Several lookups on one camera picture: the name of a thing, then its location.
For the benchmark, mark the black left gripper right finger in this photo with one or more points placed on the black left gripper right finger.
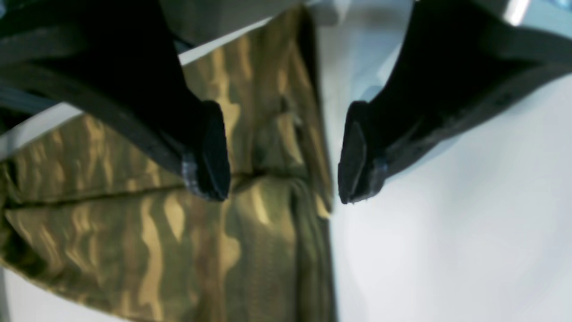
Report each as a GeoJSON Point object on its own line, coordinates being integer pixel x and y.
{"type": "Point", "coordinates": [462, 63]}

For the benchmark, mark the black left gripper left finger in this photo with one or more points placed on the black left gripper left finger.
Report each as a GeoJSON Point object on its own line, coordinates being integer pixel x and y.
{"type": "Point", "coordinates": [116, 60]}

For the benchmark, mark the camouflage T-shirt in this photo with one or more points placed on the camouflage T-shirt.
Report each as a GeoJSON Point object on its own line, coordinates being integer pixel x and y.
{"type": "Point", "coordinates": [88, 218]}

